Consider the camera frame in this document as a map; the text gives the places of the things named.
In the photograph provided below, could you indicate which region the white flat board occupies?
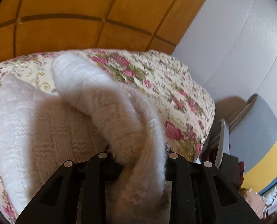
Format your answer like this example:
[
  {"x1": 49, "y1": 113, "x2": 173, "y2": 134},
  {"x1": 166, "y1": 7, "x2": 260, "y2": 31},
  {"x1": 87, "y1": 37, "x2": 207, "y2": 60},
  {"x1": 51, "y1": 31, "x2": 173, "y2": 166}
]
[{"x1": 214, "y1": 119, "x2": 230, "y2": 168}]

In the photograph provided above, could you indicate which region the white knitted sweater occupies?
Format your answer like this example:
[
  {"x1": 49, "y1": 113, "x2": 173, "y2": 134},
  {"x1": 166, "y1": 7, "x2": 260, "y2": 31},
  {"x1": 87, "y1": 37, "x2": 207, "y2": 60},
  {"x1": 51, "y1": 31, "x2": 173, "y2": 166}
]
[{"x1": 0, "y1": 53, "x2": 170, "y2": 223}]

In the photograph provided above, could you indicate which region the grey yellow round pouf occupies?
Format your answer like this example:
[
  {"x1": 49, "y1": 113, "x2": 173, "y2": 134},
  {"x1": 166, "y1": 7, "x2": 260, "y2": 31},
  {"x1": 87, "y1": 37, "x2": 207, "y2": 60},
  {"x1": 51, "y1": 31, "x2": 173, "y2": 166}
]
[{"x1": 228, "y1": 94, "x2": 277, "y2": 194}]

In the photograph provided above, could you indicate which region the wooden wardrobe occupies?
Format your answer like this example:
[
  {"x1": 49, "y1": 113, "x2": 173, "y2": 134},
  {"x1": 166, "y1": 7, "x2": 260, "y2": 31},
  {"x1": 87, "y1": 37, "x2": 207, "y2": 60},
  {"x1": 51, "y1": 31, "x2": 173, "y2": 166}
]
[{"x1": 0, "y1": 0, "x2": 205, "y2": 62}]

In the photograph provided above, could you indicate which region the floral quilted bedspread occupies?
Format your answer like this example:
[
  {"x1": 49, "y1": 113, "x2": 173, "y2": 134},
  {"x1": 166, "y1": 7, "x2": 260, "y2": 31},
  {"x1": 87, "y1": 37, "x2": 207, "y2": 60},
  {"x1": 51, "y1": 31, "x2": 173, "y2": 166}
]
[{"x1": 0, "y1": 49, "x2": 215, "y2": 223}]

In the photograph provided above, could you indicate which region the pile of clothes on floor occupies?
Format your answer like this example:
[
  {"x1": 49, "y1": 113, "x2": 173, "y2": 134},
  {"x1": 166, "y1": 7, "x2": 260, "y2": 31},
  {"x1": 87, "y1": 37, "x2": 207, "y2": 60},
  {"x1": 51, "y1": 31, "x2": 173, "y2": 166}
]
[{"x1": 241, "y1": 184, "x2": 277, "y2": 219}]

